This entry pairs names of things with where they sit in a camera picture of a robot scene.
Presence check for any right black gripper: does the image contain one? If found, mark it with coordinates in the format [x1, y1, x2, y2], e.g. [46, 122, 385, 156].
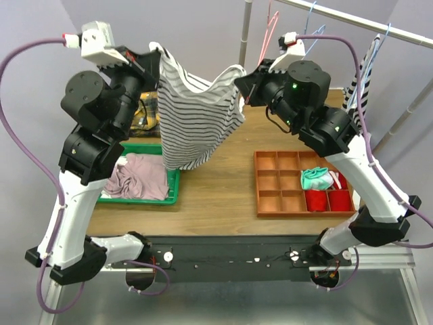
[234, 58, 301, 131]

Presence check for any white black striped tank top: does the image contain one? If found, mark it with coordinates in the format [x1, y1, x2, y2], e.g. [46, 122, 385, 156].
[149, 41, 246, 170]

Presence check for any blue wire hanger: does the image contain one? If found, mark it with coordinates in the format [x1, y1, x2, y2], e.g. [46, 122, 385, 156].
[302, 0, 326, 55]

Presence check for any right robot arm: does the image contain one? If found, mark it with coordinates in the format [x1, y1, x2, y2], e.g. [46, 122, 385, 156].
[234, 59, 421, 265]

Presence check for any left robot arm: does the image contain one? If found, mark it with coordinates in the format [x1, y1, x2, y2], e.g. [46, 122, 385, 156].
[25, 47, 161, 285]

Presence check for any wide striped hung tank top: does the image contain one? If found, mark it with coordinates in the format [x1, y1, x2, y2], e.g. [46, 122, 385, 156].
[342, 33, 382, 126]

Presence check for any blue hanger holding top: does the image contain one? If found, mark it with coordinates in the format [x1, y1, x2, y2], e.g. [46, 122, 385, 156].
[342, 34, 384, 116]

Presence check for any yellow plaid shirt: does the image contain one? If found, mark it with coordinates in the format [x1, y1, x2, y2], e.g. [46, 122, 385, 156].
[129, 91, 160, 138]

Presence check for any brown wooden compartment box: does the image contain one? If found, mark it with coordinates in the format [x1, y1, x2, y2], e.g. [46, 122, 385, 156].
[254, 151, 355, 219]

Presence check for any green plastic tray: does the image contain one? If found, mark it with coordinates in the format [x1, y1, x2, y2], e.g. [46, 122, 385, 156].
[97, 143, 180, 205]

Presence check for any mint green sock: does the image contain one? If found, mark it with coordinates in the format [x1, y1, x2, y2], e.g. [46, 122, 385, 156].
[300, 167, 334, 190]

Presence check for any mauve pink garment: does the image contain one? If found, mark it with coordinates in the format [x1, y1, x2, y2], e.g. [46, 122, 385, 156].
[102, 153, 169, 200]

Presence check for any red cloth left compartment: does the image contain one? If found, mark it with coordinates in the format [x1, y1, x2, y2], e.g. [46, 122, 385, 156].
[305, 190, 327, 212]

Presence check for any red cloth compartment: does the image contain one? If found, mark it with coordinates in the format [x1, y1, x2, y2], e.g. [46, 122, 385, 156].
[305, 190, 327, 212]
[327, 190, 353, 212]

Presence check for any red cloth right compartment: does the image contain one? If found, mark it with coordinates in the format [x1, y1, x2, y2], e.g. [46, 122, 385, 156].
[327, 190, 353, 212]

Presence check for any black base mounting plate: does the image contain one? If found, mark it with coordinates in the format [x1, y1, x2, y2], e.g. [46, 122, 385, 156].
[111, 235, 359, 284]

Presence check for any metal clothes rack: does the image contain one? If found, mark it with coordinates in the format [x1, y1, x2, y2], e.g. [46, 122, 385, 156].
[239, 1, 432, 154]

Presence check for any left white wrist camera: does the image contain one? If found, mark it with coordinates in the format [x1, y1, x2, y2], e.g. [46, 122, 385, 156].
[62, 21, 124, 66]

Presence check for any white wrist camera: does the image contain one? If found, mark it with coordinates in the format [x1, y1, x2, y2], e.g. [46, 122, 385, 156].
[62, 21, 124, 66]
[269, 32, 306, 72]

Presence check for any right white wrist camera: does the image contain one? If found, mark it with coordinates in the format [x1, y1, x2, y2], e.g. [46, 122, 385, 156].
[269, 32, 306, 72]

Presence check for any pink wire hanger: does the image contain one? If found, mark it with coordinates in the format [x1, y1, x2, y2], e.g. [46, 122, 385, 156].
[258, 0, 279, 64]

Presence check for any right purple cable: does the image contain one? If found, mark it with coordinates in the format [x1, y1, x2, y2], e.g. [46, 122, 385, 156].
[297, 33, 433, 295]

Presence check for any purple cable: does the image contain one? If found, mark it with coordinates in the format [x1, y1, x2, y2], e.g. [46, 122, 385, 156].
[297, 33, 433, 295]
[0, 37, 170, 314]

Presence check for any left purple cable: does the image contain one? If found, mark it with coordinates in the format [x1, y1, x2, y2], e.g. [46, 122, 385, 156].
[0, 37, 170, 314]

